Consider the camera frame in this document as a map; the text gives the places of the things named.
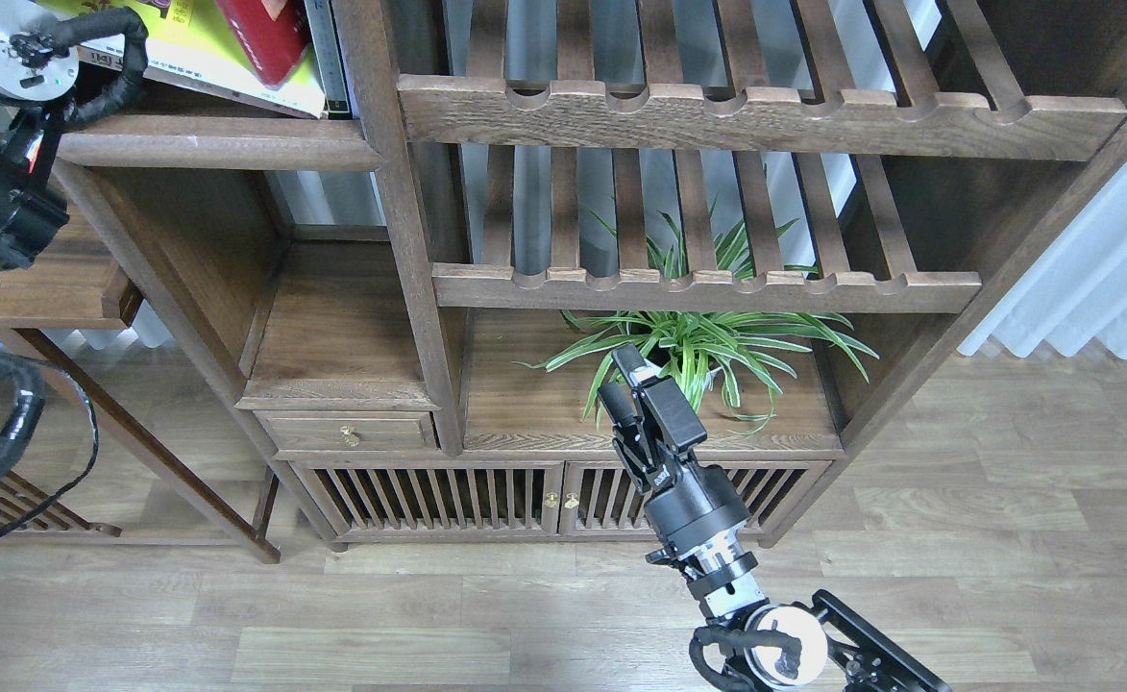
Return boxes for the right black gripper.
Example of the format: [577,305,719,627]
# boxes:
[598,343,749,568]

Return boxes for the red book white pages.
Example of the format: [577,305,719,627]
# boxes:
[216,1,311,88]

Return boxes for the yellow green book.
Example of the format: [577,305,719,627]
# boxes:
[39,1,326,119]

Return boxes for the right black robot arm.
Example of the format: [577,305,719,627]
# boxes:
[598,343,948,691]

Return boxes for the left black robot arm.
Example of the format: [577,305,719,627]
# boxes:
[0,1,149,538]

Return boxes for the green spider plant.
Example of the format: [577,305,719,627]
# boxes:
[517,202,879,433]

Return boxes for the dark wooden bookshelf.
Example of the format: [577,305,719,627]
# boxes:
[0,0,1127,552]

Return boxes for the wooden side table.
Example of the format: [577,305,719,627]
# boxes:
[0,133,281,568]

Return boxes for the white curtain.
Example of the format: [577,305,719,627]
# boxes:
[958,161,1127,360]

